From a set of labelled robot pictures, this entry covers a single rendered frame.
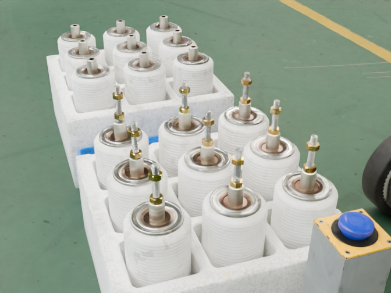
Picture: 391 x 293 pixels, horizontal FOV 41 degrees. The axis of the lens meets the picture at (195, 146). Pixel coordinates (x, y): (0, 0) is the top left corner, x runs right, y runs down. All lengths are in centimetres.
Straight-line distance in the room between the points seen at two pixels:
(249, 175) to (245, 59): 107
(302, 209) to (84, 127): 56
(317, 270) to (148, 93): 65
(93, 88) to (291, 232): 56
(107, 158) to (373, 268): 47
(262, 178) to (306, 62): 110
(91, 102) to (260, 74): 79
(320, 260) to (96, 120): 65
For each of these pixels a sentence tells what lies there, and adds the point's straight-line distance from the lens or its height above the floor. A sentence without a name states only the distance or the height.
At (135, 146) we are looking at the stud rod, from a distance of 80.
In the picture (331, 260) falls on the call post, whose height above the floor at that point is 29.
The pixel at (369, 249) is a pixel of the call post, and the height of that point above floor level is 31.
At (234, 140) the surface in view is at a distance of 96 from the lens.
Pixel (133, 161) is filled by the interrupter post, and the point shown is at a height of 28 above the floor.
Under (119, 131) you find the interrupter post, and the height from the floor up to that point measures 27.
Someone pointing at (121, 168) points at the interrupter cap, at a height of 25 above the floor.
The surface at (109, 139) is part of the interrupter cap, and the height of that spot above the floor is 25.
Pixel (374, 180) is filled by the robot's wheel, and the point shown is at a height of 11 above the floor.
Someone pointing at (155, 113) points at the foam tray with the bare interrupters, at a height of 16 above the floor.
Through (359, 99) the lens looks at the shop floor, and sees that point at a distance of 170.
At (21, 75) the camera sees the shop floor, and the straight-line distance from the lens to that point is 185.
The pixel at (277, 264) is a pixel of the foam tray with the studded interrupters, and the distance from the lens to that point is 78.
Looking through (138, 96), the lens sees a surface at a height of 19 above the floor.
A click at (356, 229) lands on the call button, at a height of 33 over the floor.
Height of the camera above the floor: 72
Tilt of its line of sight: 32 degrees down
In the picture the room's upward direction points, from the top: 1 degrees clockwise
